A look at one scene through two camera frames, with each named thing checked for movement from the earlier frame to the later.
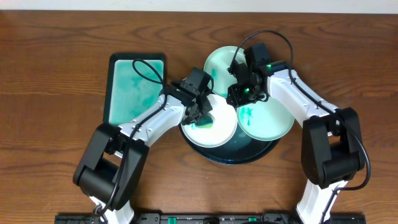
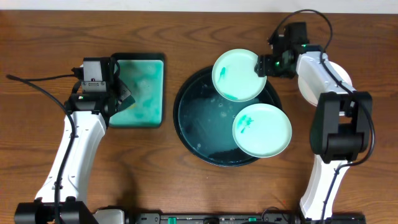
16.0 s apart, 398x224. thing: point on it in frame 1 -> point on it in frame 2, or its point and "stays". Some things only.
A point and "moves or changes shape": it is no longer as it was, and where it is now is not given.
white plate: x=225 y=122 -> x=307 y=94
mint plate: x=217 y=66 moves or changes shape
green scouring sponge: x=204 y=122 -> x=127 y=102
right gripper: x=233 y=90 -> x=264 y=68
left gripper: x=199 y=111 -> x=121 y=93
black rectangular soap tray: x=134 y=81 stays
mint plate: x=265 y=119 moves or changes shape
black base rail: x=208 y=218 stays
